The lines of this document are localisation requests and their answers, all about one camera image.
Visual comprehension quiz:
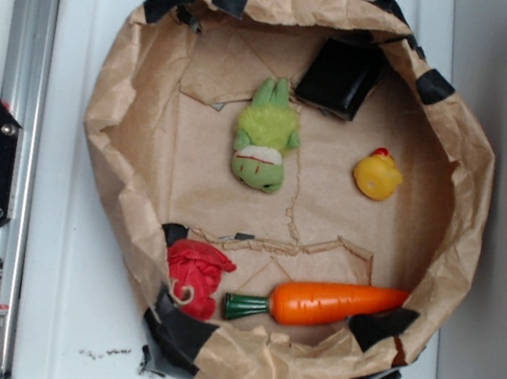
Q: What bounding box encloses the aluminium extrusion rail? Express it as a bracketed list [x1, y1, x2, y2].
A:
[0, 0, 60, 379]

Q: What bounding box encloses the brown paper bin wall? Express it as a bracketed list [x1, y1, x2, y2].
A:
[84, 0, 495, 379]

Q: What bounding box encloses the black square box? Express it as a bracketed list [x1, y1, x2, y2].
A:
[295, 38, 388, 121]

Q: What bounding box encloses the orange plastic carrot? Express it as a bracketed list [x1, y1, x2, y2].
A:
[223, 281, 410, 326]

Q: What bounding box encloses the yellow rubber duck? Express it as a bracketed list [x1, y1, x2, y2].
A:
[352, 148, 404, 201]

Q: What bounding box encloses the green plush frog toy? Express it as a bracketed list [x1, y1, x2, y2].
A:
[230, 78, 302, 194]

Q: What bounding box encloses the red crumpled cloth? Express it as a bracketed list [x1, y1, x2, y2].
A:
[167, 239, 237, 321]

